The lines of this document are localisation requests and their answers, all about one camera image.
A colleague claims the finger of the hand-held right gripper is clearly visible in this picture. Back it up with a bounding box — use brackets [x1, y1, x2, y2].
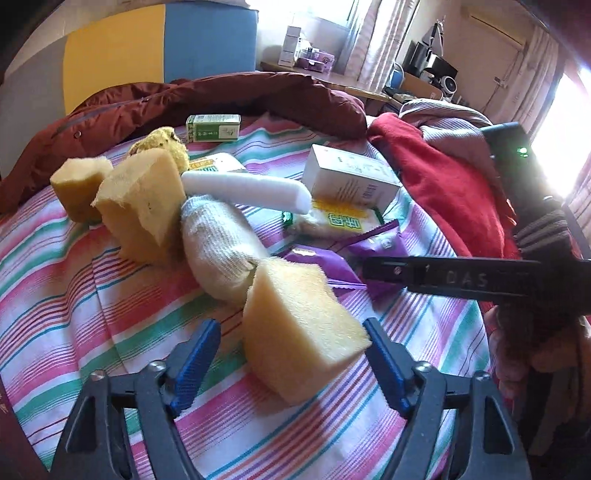
[361, 255, 542, 297]

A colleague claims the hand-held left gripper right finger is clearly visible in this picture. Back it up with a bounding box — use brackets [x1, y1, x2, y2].
[364, 316, 533, 480]

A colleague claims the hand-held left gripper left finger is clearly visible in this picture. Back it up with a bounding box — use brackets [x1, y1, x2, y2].
[48, 318, 222, 480]

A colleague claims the yellow sponge block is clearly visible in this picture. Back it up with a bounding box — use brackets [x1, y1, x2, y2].
[242, 260, 374, 408]

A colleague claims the white sock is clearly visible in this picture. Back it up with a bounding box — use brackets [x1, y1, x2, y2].
[179, 194, 274, 306]

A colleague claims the white carton box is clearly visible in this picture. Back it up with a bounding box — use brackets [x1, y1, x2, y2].
[302, 143, 403, 211]

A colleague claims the large yellow sponge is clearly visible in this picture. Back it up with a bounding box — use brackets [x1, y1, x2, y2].
[91, 148, 186, 267]

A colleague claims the white foam bar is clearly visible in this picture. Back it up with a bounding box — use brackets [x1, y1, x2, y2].
[180, 170, 313, 216]

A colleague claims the person's right hand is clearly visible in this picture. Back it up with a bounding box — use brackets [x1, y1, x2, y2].
[487, 302, 591, 416]

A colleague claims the red cloth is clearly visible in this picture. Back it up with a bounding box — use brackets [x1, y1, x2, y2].
[367, 113, 522, 261]

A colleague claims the grey striped cloth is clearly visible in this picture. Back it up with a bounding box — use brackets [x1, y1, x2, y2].
[398, 98, 499, 153]

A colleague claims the pale patterned curtain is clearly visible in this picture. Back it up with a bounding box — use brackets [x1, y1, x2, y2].
[344, 0, 422, 92]
[521, 25, 566, 141]

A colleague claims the striped bed sheet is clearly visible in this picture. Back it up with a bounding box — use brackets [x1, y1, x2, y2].
[0, 112, 505, 480]

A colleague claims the yellow green snack packet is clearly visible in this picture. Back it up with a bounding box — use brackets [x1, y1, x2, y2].
[188, 152, 247, 175]
[283, 199, 385, 239]

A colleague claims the cardboard box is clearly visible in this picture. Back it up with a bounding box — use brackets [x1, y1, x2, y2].
[401, 73, 445, 100]

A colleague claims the black coffee machine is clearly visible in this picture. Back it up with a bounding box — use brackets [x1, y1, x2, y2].
[403, 22, 459, 88]

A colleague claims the wooden desk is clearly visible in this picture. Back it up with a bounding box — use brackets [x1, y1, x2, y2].
[260, 60, 403, 106]

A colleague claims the small yellow sponge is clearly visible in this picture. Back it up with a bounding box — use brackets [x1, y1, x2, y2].
[49, 156, 115, 225]

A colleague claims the purple storage box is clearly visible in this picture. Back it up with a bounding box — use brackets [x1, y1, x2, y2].
[295, 49, 336, 73]

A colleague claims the green carton box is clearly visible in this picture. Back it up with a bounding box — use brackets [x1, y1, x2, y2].
[185, 113, 242, 143]

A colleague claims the tall white box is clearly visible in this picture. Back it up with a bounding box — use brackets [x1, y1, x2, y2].
[279, 25, 302, 68]

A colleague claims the dark red jacket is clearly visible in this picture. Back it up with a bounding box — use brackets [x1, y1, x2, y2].
[0, 72, 369, 214]

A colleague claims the grey yellow blue headboard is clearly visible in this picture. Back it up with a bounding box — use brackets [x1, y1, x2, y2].
[4, 0, 258, 118]

